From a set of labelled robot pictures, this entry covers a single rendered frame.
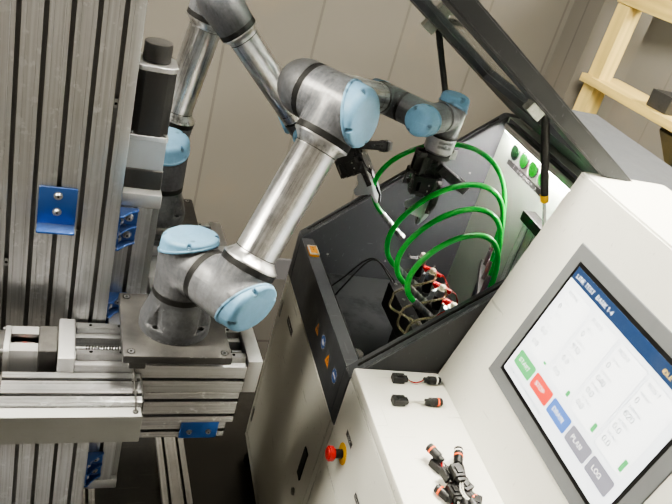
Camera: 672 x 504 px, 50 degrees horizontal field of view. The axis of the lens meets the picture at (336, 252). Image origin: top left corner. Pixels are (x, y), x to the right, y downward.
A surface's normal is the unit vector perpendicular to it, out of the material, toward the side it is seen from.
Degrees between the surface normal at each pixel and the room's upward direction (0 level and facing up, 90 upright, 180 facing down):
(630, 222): 76
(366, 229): 90
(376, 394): 0
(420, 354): 90
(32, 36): 90
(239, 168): 90
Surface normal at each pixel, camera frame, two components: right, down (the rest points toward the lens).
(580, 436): -0.86, -0.31
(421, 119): -0.61, 0.23
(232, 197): 0.28, 0.52
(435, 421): 0.25, -0.85
